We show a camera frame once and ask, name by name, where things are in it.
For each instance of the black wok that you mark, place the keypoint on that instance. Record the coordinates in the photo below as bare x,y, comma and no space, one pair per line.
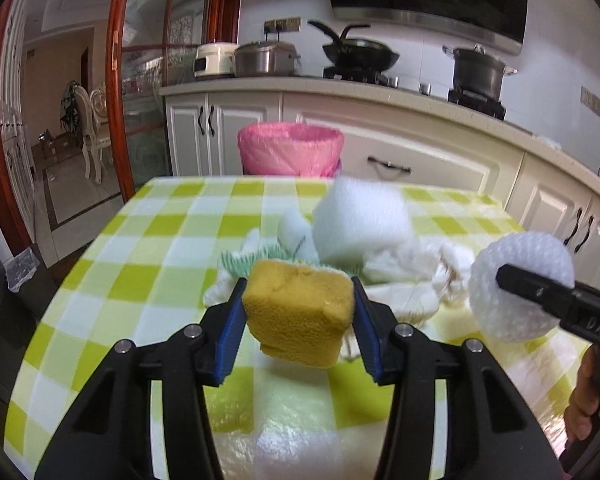
362,55

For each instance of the green checkered tablecloth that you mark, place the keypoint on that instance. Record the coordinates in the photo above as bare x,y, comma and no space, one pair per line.
155,260

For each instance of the white foam net ball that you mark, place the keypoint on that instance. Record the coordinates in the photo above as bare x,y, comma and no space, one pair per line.
525,260

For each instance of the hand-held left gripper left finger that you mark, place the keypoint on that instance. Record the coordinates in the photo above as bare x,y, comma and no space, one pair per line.
230,332

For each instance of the clear plastic bag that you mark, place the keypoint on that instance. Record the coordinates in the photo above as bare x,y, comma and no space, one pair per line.
24,270

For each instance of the steel pressure cooker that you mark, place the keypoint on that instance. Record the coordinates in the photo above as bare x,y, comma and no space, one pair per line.
265,60

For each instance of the wood-framed glass sliding door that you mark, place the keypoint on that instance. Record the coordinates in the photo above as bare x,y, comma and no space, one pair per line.
145,85

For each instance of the metal wall outlet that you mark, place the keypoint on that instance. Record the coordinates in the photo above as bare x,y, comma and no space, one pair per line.
282,25

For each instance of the white cloth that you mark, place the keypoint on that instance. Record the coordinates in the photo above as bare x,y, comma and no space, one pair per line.
410,270

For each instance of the white rice cooker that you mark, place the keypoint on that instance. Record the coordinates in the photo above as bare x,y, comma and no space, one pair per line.
212,60

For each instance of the white kitchen cabinet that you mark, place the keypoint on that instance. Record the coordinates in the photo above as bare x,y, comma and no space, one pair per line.
430,135

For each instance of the dark stock pot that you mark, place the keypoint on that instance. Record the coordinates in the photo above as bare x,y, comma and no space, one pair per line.
477,75

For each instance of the yellow sponge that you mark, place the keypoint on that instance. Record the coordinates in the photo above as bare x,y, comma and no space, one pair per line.
300,310

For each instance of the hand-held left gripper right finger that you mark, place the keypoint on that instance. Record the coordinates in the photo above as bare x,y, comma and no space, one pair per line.
367,332

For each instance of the white foam piece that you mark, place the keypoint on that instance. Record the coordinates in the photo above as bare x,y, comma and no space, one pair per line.
296,232

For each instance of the white dining chair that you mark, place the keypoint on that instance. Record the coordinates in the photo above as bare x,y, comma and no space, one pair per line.
91,130

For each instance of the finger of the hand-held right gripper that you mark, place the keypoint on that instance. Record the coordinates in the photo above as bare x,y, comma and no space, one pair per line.
530,290

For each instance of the white foam block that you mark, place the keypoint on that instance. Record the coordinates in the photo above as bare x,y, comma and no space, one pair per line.
360,220

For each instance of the pink-lined trash bin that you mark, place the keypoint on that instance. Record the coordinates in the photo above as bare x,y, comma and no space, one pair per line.
290,152

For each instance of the black gas stove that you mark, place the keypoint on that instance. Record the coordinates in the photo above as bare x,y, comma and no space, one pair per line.
360,76

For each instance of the wall switch plate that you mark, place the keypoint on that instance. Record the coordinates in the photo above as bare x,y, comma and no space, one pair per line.
592,100

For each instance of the green striped cloth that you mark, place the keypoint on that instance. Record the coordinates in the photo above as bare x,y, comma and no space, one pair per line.
240,260

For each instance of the person's right hand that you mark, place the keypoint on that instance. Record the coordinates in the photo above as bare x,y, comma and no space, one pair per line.
582,400

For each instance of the small metal cup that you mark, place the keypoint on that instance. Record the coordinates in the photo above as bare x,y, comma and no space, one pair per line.
426,90

